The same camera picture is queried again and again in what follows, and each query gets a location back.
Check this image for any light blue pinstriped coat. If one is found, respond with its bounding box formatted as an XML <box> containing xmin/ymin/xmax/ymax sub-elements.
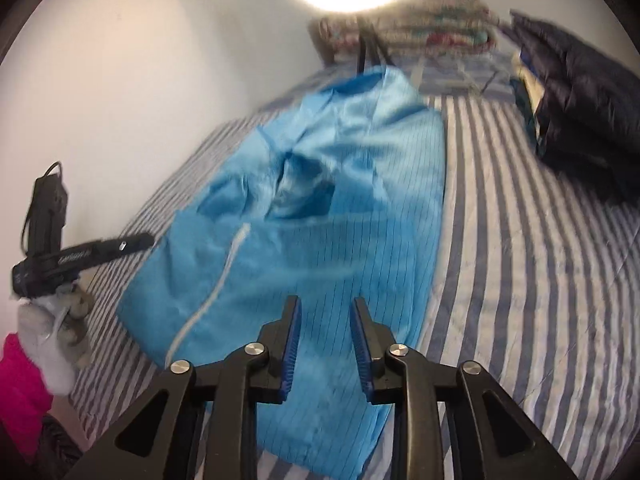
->
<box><xmin>116</xmin><ymin>65</ymin><xmax>447</xmax><ymax>471</ymax></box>

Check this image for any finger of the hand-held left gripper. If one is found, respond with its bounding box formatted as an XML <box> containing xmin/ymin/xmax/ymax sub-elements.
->
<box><xmin>92</xmin><ymin>232</ymin><xmax>156</xmax><ymax>262</ymax></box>

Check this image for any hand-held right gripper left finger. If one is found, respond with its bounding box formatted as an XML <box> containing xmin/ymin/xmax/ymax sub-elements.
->
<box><xmin>65</xmin><ymin>296</ymin><xmax>302</xmax><ymax>480</ymax></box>

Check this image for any person's left forearm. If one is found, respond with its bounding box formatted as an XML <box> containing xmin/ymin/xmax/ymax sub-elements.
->
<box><xmin>0</xmin><ymin>332</ymin><xmax>55</xmax><ymax>428</ymax></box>

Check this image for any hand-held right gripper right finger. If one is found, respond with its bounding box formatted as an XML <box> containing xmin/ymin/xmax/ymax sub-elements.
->
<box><xmin>350</xmin><ymin>297</ymin><xmax>578</xmax><ymax>480</ymax></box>

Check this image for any folded floral quilt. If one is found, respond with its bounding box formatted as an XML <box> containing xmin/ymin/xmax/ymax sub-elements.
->
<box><xmin>307</xmin><ymin>0</ymin><xmax>506</xmax><ymax>66</ymax></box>

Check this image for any blue checked bed mat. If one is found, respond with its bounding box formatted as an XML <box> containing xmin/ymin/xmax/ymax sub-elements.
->
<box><xmin>390</xmin><ymin>52</ymin><xmax>526</xmax><ymax>98</ymax></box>

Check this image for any blue white striped blanket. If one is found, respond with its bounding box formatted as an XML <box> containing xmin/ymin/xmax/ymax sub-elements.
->
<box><xmin>70</xmin><ymin>67</ymin><xmax>640</xmax><ymax>480</ymax></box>

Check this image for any dark navy down jacket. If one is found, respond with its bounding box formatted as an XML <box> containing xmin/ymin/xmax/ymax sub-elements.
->
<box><xmin>507</xmin><ymin>9</ymin><xmax>640</xmax><ymax>203</ymax></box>

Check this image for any person's left hand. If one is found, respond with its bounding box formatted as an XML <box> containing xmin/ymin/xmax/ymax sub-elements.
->
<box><xmin>17</xmin><ymin>280</ymin><xmax>93</xmax><ymax>393</ymax></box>

